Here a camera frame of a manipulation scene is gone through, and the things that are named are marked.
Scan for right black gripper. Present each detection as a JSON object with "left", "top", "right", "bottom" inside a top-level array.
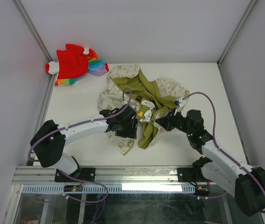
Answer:
[{"left": 155, "top": 108, "right": 193, "bottom": 135}]

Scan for cream green printed jacket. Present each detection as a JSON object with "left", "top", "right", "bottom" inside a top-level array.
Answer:
[{"left": 98, "top": 64, "right": 190, "bottom": 149}]

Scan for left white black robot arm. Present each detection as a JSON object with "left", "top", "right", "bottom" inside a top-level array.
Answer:
[{"left": 30, "top": 105, "right": 138, "bottom": 181}]

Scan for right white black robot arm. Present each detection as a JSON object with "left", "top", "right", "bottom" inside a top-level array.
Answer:
[{"left": 156, "top": 110, "right": 265, "bottom": 217}]

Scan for red rainbow striped garment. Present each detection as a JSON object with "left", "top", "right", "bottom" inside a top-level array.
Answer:
[{"left": 45, "top": 43, "right": 109, "bottom": 86}]

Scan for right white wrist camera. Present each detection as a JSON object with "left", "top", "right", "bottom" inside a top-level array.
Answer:
[{"left": 174, "top": 97, "right": 187, "bottom": 115}]

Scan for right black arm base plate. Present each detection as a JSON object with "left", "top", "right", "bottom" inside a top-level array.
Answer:
[{"left": 177, "top": 167, "right": 207, "bottom": 183}]

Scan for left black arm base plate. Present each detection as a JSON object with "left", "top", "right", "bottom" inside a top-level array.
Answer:
[{"left": 55, "top": 167, "right": 96, "bottom": 182}]

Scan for right aluminium corner post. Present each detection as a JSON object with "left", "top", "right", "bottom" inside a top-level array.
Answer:
[{"left": 216, "top": 0, "right": 257, "bottom": 66}]

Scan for aluminium corner post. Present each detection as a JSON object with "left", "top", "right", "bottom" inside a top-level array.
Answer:
[
  {"left": 13, "top": 0, "right": 53, "bottom": 62},
  {"left": 216, "top": 0, "right": 257, "bottom": 66}
]

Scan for aluminium front rail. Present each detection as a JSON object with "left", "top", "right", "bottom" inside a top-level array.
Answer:
[{"left": 12, "top": 166, "right": 193, "bottom": 185}]

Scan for left aluminium corner post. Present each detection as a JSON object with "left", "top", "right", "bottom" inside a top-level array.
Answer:
[{"left": 13, "top": 0, "right": 53, "bottom": 62}]

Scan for grey slotted cable duct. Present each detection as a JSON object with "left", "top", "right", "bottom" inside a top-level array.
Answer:
[{"left": 22, "top": 183, "right": 195, "bottom": 194}]

